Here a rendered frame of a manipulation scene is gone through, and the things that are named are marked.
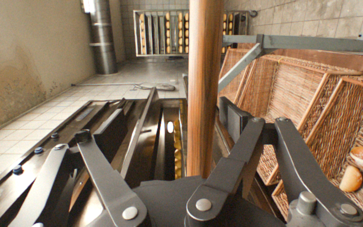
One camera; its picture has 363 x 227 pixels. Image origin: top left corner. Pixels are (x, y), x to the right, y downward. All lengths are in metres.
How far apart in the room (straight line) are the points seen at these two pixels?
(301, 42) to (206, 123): 0.55
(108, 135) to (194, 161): 0.10
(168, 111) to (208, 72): 1.67
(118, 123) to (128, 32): 5.15
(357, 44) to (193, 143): 0.72
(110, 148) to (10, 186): 1.00
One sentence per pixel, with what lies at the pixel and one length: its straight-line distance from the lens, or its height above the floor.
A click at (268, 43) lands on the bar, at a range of 0.64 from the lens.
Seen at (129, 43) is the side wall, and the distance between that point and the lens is 5.32.
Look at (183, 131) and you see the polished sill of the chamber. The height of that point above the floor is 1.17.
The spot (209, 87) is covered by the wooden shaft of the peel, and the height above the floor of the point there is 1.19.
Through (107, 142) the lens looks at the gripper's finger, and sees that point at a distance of 0.17.
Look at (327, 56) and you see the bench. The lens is 0.96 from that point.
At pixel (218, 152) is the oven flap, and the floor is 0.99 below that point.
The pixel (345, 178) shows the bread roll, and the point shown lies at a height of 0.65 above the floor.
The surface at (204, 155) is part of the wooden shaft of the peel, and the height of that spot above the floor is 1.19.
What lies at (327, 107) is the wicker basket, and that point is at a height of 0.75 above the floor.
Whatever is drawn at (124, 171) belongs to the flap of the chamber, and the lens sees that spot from 0.70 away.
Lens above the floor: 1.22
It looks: 2 degrees down
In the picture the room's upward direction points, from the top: 91 degrees counter-clockwise
